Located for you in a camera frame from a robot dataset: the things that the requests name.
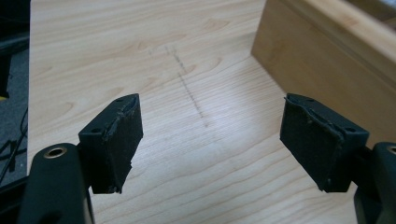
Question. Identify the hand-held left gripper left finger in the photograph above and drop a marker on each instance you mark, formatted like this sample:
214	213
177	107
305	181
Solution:
109	146

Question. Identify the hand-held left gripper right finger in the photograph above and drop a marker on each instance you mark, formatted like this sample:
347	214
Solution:
314	143

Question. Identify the wooden tea box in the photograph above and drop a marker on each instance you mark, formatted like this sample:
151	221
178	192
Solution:
311	46

